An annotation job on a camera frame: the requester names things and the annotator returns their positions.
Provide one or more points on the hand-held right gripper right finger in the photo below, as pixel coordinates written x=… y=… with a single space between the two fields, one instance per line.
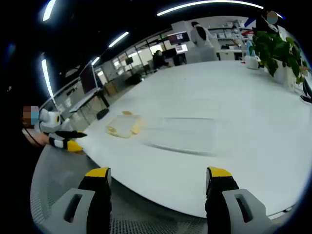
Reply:
x=219 y=209

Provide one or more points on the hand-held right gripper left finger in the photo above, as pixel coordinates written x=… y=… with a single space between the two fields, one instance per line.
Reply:
x=97 y=209

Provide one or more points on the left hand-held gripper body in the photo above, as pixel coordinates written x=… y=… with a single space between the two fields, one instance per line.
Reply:
x=50 y=120

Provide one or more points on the clear plastic buckle box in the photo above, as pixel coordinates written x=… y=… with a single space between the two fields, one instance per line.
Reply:
x=182 y=135

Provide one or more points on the grey mesh chair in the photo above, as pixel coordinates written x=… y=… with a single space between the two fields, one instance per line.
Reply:
x=73 y=170

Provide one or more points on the grey office desk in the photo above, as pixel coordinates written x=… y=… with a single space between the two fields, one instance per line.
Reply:
x=85 y=102

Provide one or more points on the black bag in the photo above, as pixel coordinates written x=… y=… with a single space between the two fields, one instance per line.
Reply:
x=102 y=113

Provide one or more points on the ceiling light strip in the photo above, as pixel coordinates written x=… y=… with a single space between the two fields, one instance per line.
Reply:
x=118 y=39
x=48 y=9
x=47 y=78
x=207 y=3

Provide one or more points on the large dark monitor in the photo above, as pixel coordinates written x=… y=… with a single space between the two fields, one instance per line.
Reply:
x=88 y=78

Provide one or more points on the small desk monitor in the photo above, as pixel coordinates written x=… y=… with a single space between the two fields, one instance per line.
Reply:
x=181 y=48

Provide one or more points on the white and blue kettle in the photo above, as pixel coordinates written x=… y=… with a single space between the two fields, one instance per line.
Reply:
x=251 y=59

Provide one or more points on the green potted plant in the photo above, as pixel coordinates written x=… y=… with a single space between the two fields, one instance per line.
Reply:
x=273 y=48

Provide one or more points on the white storage shelving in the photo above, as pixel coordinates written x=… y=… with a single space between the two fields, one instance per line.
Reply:
x=224 y=34

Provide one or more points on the wall monitor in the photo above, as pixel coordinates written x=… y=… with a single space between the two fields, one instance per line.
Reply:
x=179 y=37

